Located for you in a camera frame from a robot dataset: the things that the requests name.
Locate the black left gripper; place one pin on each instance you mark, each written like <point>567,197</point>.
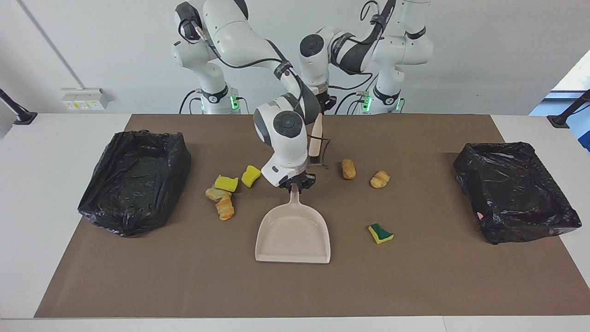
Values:
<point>328,103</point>

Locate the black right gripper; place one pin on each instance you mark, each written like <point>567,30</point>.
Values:
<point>308,180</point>

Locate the beige hand brush black bristles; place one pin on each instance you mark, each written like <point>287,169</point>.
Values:
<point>315,138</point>

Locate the beige plastic dustpan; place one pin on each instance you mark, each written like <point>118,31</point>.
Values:
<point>292,235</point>

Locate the yellow green scouring sponge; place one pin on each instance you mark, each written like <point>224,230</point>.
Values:
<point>380,234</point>
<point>250,176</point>
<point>226,183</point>

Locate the bumpy golden bread roll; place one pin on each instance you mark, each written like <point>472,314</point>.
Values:
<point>348,169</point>

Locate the striped orange croissant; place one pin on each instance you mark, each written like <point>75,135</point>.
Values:
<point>380,179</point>
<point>225,210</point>

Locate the toasted bread chunk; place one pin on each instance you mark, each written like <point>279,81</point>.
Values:
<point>215,193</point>

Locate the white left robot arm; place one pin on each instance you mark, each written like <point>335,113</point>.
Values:
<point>396,50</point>

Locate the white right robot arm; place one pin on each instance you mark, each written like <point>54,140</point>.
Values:
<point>286,138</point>

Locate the black bag lined bin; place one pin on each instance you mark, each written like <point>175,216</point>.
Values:
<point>133,184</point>

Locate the black bin with pink spot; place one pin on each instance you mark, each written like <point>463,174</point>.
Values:
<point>511,193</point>

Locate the brown table mat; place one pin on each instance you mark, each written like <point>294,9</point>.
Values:
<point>415,276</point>

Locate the black clamp stand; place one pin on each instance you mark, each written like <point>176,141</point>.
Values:
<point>564,117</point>
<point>20,115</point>

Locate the white wall socket box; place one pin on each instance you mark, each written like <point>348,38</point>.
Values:
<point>85,98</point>

